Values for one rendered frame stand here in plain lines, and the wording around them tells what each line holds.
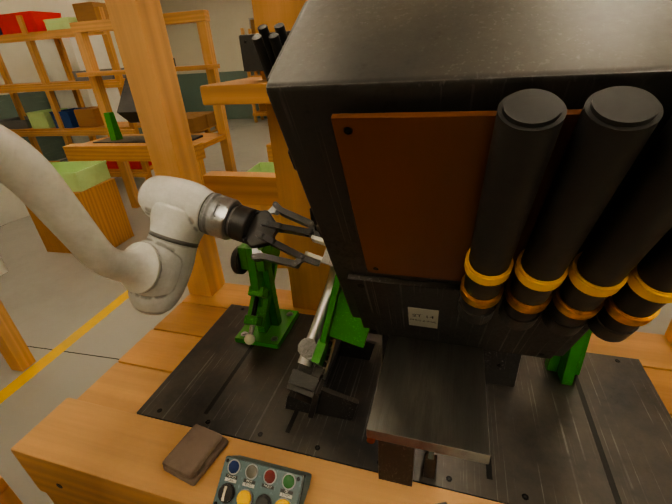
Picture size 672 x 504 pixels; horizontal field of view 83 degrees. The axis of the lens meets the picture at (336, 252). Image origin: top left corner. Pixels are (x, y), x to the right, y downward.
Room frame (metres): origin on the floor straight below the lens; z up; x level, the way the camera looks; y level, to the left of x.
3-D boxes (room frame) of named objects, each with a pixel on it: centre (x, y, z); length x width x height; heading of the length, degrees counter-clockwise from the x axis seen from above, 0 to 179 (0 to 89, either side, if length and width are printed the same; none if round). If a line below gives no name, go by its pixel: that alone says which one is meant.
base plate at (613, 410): (0.62, -0.12, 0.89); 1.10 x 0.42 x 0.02; 72
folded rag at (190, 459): (0.48, 0.30, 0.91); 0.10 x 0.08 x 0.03; 152
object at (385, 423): (0.50, -0.16, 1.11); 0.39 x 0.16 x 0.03; 162
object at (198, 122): (9.50, 3.22, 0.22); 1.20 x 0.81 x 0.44; 168
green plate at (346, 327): (0.59, -0.03, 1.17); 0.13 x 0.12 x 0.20; 72
